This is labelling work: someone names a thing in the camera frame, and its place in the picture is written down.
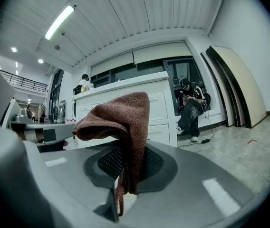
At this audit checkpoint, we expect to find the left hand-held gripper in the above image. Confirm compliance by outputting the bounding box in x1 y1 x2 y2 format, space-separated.
1 98 77 153

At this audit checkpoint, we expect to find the long ceiling tube light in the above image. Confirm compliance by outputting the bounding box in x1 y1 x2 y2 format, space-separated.
44 5 76 41

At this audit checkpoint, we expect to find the large white drawer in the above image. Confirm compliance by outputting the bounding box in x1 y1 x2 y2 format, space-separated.
146 92 170 126

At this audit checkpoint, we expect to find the thin black floor cable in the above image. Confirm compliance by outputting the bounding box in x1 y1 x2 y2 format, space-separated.
177 108 215 147

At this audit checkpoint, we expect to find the white cabinet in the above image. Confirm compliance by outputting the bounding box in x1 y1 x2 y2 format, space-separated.
72 70 179 149

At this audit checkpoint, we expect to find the black-framed glass wall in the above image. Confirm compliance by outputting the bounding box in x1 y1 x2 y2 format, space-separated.
48 69 65 124

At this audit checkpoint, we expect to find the black balcony railing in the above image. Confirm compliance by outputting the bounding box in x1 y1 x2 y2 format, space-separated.
0 69 48 93

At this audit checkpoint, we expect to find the beige board black edge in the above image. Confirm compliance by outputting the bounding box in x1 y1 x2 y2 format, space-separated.
206 45 268 129

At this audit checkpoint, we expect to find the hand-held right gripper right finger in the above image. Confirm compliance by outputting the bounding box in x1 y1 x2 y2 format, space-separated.
122 140 257 228

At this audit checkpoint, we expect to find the black-framed window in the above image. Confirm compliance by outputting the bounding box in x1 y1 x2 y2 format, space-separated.
90 57 208 116

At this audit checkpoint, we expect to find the pale board black edge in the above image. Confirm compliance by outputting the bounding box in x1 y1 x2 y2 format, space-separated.
205 48 246 128
200 52 236 128

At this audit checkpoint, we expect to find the small white drawer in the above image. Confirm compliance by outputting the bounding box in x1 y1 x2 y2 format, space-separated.
147 124 172 147

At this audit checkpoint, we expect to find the brown cloth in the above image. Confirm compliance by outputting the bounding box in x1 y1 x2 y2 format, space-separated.
72 91 151 217

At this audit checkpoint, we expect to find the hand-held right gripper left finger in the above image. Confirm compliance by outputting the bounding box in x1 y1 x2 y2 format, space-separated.
23 139 126 223

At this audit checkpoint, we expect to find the white roller blind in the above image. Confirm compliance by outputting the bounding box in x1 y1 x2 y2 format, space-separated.
91 50 136 77
132 41 193 65

